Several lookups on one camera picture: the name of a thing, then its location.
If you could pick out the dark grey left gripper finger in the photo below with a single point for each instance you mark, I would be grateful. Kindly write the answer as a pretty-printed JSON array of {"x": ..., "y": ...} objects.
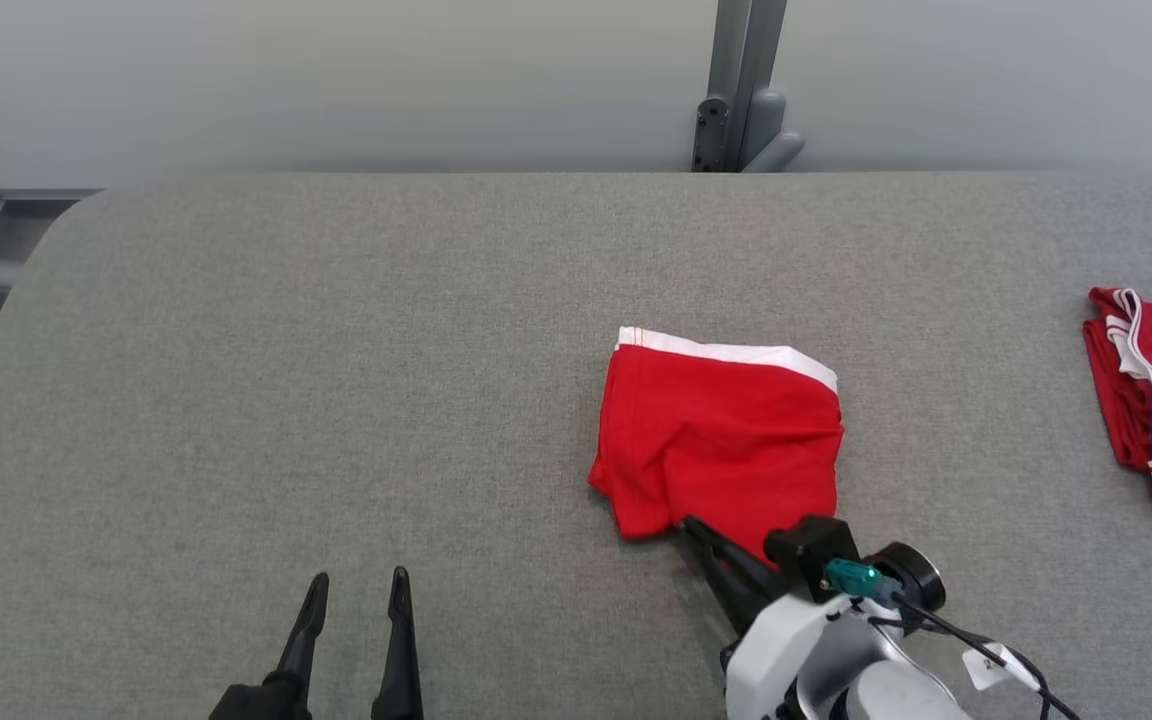
[
  {"x": 301, "y": 635},
  {"x": 401, "y": 650}
]

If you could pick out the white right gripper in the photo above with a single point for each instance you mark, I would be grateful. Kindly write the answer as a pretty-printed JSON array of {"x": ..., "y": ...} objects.
[{"x": 786, "y": 660}]

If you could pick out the red shorts with white trim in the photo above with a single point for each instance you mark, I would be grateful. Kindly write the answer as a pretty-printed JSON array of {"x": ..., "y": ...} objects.
[{"x": 726, "y": 440}]

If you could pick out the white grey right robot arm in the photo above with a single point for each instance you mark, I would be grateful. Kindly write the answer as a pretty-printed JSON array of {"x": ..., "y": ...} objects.
[{"x": 901, "y": 698}]

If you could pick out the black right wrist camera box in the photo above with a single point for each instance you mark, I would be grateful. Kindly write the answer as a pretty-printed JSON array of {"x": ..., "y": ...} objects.
[{"x": 806, "y": 550}]

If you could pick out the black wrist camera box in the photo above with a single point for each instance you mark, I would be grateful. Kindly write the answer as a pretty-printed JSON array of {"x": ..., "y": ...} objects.
[
  {"x": 806, "y": 550},
  {"x": 256, "y": 700}
]

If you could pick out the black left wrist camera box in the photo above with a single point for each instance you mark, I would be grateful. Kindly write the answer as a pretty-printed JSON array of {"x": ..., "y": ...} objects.
[{"x": 256, "y": 700}]

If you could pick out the grey metal partition post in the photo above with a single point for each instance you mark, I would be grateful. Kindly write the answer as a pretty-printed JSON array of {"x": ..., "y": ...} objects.
[{"x": 741, "y": 80}]

